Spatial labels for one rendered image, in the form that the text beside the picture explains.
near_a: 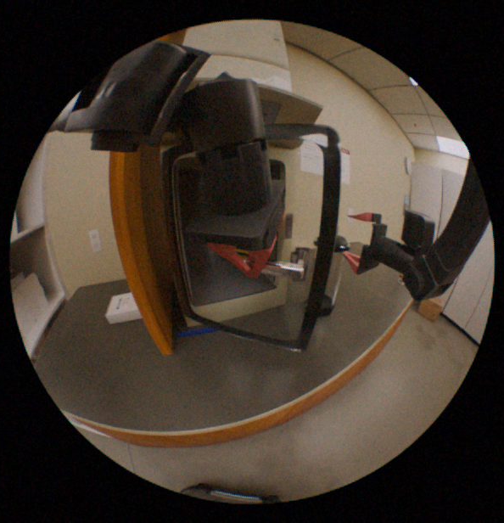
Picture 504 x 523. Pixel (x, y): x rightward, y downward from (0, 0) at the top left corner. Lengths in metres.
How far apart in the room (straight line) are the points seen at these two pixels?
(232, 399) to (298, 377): 0.15
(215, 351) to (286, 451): 1.03
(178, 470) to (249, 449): 0.52
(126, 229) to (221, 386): 0.35
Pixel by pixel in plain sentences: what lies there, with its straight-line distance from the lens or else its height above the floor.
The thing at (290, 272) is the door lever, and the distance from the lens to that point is 0.19.
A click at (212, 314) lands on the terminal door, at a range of 0.38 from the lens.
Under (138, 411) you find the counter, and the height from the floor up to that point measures 0.94.
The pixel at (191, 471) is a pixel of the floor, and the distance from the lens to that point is 1.37.
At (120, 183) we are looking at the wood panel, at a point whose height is 1.33.
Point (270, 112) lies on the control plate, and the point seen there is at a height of 1.46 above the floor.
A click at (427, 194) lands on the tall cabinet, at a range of 3.12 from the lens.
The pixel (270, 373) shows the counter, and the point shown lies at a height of 0.94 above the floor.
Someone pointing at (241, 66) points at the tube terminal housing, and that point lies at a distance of 0.53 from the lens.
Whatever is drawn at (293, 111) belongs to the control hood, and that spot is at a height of 1.47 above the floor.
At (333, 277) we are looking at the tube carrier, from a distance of 0.47.
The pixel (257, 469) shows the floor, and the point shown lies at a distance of 1.30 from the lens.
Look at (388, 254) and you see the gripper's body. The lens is 0.36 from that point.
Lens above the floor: 1.29
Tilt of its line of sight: 24 degrees down
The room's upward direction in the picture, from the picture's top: straight up
